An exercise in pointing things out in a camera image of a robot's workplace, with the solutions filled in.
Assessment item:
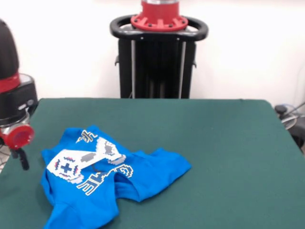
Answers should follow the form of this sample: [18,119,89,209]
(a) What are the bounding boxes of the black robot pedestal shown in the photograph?
[109,14,210,99]

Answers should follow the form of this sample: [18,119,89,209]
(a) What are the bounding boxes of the black cable tangle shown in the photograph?
[274,102,305,153]

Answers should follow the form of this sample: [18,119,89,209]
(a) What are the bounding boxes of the blue printed t-shirt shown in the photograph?
[40,125,193,229]

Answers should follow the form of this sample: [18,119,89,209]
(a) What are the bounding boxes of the dark green table cloth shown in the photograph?
[0,97,305,229]

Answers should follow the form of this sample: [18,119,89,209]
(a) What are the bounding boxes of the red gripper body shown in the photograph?
[0,124,35,150]

